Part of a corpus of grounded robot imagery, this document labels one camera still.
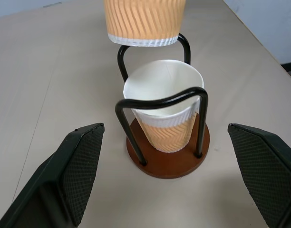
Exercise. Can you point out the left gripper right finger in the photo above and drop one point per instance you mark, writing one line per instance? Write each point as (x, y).
(266, 171)

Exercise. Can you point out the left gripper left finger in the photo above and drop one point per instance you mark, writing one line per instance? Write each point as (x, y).
(64, 178)

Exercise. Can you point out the tan ribbed paper cup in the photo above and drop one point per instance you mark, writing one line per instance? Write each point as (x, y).
(143, 19)
(169, 76)

